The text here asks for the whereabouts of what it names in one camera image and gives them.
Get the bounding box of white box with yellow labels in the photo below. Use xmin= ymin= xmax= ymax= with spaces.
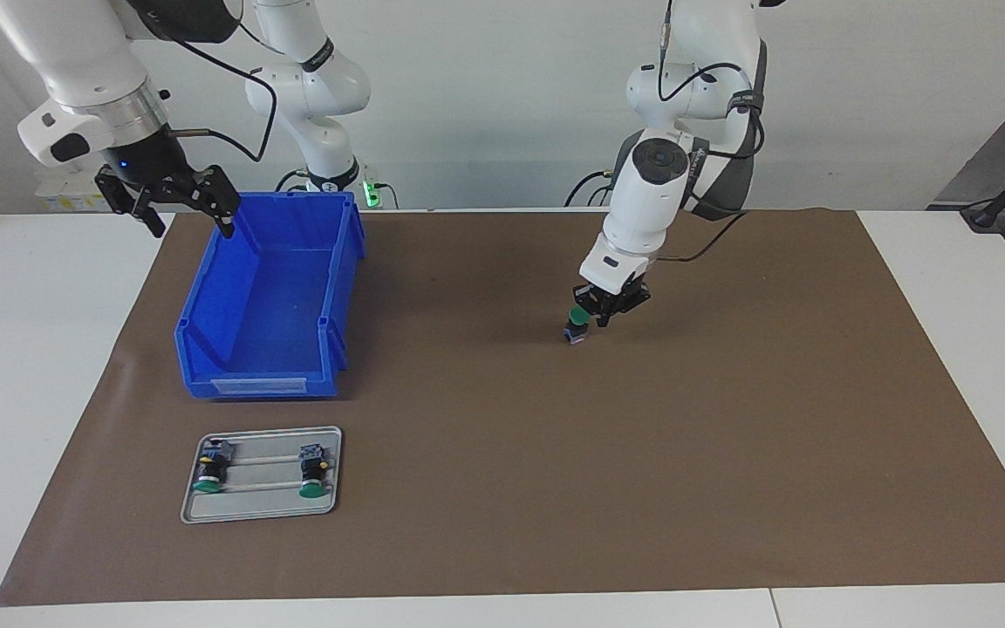
xmin=36 ymin=168 xmax=115 ymax=213

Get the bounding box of blue plastic storage bin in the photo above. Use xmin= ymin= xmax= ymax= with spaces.
xmin=174 ymin=190 xmax=368 ymax=400

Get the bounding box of brown table mat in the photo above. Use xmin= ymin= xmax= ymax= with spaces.
xmin=0 ymin=208 xmax=1005 ymax=607

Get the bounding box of grey metal tray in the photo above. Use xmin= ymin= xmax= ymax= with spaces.
xmin=180 ymin=426 xmax=344 ymax=525

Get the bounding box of black left base cable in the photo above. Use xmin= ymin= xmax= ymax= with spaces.
xmin=564 ymin=168 xmax=615 ymax=208

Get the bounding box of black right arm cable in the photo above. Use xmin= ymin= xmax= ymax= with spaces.
xmin=167 ymin=22 xmax=279 ymax=162

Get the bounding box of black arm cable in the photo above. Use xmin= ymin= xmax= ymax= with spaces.
xmin=167 ymin=22 xmax=279 ymax=162
xmin=655 ymin=0 xmax=767 ymax=263

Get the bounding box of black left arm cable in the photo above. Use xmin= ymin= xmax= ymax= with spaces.
xmin=655 ymin=0 xmax=767 ymax=263

